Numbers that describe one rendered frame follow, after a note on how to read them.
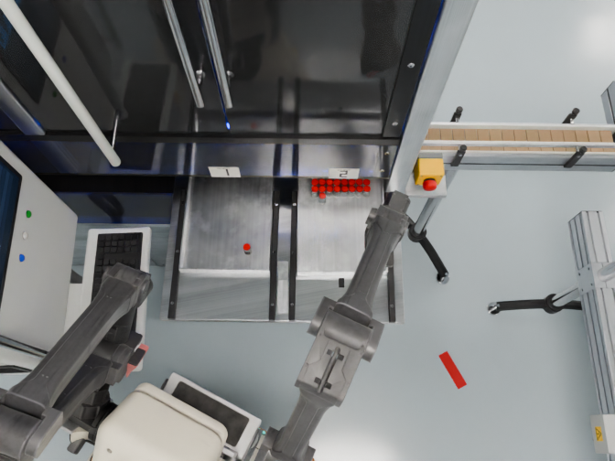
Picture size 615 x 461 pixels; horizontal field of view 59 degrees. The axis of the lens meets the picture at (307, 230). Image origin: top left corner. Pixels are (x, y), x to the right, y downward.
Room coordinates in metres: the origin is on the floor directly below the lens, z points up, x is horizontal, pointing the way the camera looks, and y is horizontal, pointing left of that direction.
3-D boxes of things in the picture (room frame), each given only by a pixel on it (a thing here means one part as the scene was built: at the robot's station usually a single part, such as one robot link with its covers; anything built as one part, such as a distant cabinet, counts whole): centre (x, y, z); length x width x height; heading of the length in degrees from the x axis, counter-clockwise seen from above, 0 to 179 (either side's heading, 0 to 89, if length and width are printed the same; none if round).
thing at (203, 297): (0.56, 0.07, 0.87); 0.70 x 0.48 x 0.02; 89
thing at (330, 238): (0.62, -0.10, 0.90); 0.34 x 0.26 x 0.04; 0
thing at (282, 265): (0.41, 0.07, 0.91); 0.14 x 0.03 x 0.06; 0
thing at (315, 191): (0.71, -0.10, 0.90); 0.18 x 0.02 x 0.05; 90
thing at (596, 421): (0.02, -0.98, 0.50); 0.12 x 0.05 x 0.09; 179
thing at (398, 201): (0.48, -0.19, 1.29); 0.11 x 0.09 x 0.12; 155
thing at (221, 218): (0.63, 0.24, 0.90); 0.34 x 0.26 x 0.04; 179
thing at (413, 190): (0.78, -0.37, 0.87); 0.14 x 0.13 x 0.02; 179
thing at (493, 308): (0.55, -1.06, 0.07); 0.50 x 0.08 x 0.14; 89
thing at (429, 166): (0.74, -0.35, 1.00); 0.08 x 0.07 x 0.07; 179
